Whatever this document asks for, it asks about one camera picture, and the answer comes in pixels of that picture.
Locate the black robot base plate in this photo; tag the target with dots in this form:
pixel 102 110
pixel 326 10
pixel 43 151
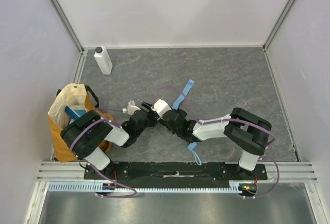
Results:
pixel 222 170

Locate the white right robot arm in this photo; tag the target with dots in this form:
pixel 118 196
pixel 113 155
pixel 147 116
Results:
pixel 247 130

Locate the blue book in bag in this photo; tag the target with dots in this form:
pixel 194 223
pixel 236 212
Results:
pixel 75 111

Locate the aluminium corner post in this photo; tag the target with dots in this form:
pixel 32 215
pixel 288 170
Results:
pixel 280 20
pixel 67 25

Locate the left aluminium corner post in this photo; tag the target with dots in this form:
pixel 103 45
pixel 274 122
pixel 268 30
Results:
pixel 67 25

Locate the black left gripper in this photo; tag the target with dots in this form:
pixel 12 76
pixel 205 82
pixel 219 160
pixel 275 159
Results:
pixel 143 117

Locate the yellow canvas tote bag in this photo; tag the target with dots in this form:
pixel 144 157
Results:
pixel 71 94

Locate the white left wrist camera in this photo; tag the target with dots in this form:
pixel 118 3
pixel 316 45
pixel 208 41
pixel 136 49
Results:
pixel 131 108

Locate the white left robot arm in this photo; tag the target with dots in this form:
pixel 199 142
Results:
pixel 88 129

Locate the white plastic bottle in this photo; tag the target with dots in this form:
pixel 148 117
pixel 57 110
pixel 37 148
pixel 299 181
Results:
pixel 103 60

